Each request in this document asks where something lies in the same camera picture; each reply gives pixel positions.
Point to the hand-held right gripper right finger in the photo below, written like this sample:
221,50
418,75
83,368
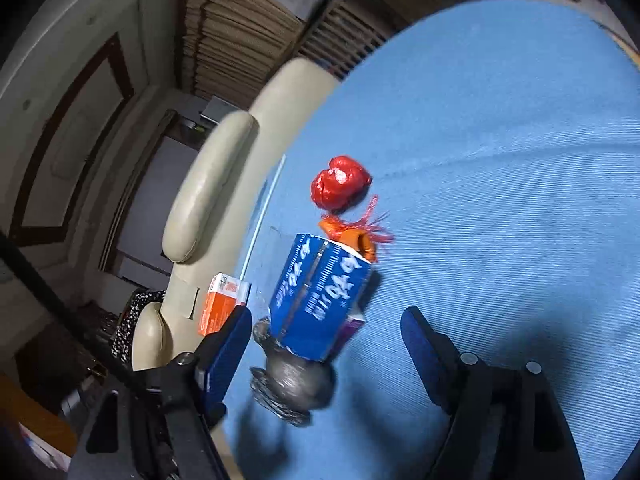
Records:
422,355

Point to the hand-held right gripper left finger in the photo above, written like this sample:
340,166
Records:
227,360

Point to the dark plastic wrap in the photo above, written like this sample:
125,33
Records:
295,385

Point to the blue carton box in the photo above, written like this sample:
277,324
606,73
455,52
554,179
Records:
320,300

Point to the red plastic bag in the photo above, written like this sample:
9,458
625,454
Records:
340,185

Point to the orange white box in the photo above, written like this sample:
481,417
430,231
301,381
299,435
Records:
217,310

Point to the dark floral cloth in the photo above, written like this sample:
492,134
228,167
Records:
130,320

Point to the orange red mesh wrapper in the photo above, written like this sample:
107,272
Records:
350,235

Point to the cream leather sofa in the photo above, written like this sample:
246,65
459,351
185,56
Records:
210,195

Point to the blue tablecloth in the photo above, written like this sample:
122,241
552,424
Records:
500,160

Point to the standing air conditioner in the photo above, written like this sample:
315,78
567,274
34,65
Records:
217,109

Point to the beige curtain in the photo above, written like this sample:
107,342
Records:
225,35

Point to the wooden crib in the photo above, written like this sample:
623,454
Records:
340,35

